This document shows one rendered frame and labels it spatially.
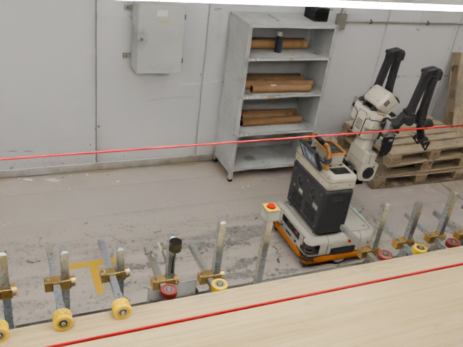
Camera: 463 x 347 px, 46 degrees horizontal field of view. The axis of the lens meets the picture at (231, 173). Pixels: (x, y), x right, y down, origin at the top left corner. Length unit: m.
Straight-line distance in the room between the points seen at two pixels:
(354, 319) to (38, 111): 3.37
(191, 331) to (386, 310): 0.97
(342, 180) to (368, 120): 0.50
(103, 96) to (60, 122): 0.44
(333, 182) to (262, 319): 1.71
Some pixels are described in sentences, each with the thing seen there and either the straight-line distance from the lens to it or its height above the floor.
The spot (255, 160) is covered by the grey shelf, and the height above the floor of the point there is 0.14.
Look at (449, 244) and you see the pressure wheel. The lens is 3.49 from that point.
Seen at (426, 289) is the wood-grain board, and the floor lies 0.90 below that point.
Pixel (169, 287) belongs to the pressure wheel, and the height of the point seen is 0.91.
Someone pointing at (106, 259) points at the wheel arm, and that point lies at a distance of 2.73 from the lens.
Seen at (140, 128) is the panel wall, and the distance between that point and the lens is 5.30.
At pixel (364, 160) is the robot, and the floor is 0.84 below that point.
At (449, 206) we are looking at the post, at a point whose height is 1.07.
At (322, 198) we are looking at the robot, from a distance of 4.12.
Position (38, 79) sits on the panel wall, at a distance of 4.96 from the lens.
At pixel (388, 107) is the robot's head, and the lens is 4.22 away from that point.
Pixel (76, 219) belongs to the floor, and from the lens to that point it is 4.71.
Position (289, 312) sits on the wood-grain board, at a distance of 2.65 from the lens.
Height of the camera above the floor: 2.67
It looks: 29 degrees down
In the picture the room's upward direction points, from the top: 8 degrees clockwise
